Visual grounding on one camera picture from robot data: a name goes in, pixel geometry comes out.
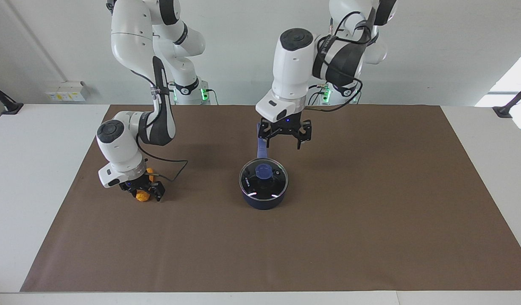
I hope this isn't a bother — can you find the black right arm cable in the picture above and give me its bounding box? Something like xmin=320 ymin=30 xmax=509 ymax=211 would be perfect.
xmin=135 ymin=59 xmax=189 ymax=183

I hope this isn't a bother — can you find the glass lid purple knob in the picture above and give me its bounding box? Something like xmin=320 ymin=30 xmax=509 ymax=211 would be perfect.
xmin=239 ymin=158 xmax=289 ymax=200

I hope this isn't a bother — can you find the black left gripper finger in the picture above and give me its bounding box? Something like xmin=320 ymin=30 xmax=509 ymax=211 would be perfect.
xmin=293 ymin=119 xmax=313 ymax=150
xmin=259 ymin=119 xmax=283 ymax=150

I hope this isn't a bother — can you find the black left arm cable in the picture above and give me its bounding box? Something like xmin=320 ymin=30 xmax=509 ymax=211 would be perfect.
xmin=305 ymin=10 xmax=379 ymax=113

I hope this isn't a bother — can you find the white wall outlet box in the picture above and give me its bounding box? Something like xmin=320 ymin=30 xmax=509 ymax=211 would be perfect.
xmin=45 ymin=81 xmax=91 ymax=103

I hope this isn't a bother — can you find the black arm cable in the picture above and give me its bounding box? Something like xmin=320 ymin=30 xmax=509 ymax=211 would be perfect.
xmin=135 ymin=59 xmax=189 ymax=183
xmin=305 ymin=10 xmax=379 ymax=113

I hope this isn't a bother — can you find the black angled stand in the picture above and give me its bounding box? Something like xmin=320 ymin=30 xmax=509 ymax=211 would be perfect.
xmin=0 ymin=81 xmax=24 ymax=115
xmin=492 ymin=83 xmax=521 ymax=119

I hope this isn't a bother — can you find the dark blue saucepan purple handle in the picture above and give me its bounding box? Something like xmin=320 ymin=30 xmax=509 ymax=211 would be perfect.
xmin=239 ymin=121 xmax=290 ymax=211

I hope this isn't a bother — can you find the yellow toy corn cob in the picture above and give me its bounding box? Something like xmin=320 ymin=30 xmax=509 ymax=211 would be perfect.
xmin=135 ymin=168 xmax=155 ymax=202

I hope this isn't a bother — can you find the brown table mat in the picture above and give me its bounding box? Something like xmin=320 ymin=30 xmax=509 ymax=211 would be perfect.
xmin=20 ymin=104 xmax=521 ymax=293

